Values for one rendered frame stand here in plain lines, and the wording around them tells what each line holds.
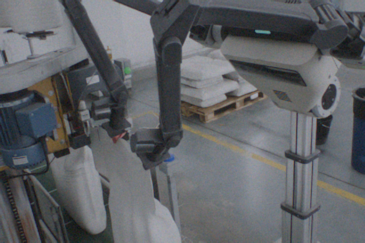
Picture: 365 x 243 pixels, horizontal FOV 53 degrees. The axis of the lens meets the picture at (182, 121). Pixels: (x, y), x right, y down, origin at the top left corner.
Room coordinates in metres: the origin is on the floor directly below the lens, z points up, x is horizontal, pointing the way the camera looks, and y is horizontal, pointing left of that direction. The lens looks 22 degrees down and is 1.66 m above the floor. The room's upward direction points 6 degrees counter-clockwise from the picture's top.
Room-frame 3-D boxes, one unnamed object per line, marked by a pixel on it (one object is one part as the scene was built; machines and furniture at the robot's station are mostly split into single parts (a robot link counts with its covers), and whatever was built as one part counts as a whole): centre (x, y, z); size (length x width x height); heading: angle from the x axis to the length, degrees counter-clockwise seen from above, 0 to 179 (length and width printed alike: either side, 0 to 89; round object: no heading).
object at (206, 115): (4.65, -0.49, 0.07); 1.20 x 0.82 x 0.14; 128
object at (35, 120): (1.14, 0.48, 1.25); 0.10 x 0.08 x 0.12; 151
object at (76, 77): (1.63, 0.43, 1.21); 0.30 x 0.25 x 0.30; 36
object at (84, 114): (1.42, 0.40, 1.14); 0.05 x 0.04 x 0.16; 126
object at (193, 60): (4.63, -0.13, 0.56); 0.66 x 0.43 x 0.15; 123
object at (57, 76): (1.51, 0.52, 1.26); 0.22 x 0.05 x 0.16; 36
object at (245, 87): (4.67, -0.86, 0.20); 0.67 x 0.43 x 0.15; 126
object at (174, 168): (1.57, 0.09, 0.81); 0.08 x 0.08 x 0.06; 36
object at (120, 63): (1.62, 0.24, 1.29); 0.08 x 0.05 x 0.09; 36
